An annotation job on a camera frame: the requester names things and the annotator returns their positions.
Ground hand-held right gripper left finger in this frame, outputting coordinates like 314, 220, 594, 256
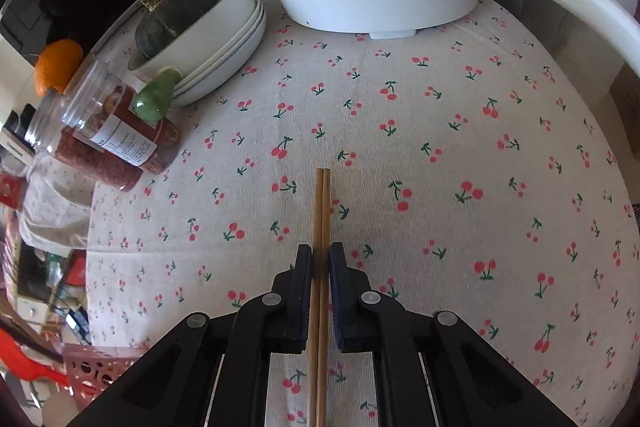
65, 243, 314, 427

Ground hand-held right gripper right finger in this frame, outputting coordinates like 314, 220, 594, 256
327, 242, 576, 427

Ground wooden chopstick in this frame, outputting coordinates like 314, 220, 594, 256
318, 168, 333, 427
308, 168, 325, 427

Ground cherry print tablecloth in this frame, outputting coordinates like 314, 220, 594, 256
85, 0, 640, 427

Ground pink plastic basket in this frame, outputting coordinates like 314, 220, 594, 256
60, 343, 147, 402

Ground white bowl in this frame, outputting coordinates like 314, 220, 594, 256
170, 7, 268, 108
172, 0, 264, 94
126, 0, 257, 84

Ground clear jar with white label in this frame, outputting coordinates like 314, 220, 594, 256
62, 61, 181, 174

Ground goji berry jar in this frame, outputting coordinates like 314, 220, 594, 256
24, 89, 143, 192

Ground green pepper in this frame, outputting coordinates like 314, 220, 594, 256
131, 67, 182, 124

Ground small cherry print cloth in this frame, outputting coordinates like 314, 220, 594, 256
20, 157, 96, 253

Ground red plastic utensil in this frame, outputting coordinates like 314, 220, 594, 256
0, 329, 67, 389

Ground dark green pumpkin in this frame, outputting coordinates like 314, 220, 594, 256
135, 0, 219, 60

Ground large orange with stem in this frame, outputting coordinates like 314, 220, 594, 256
34, 39, 84, 96

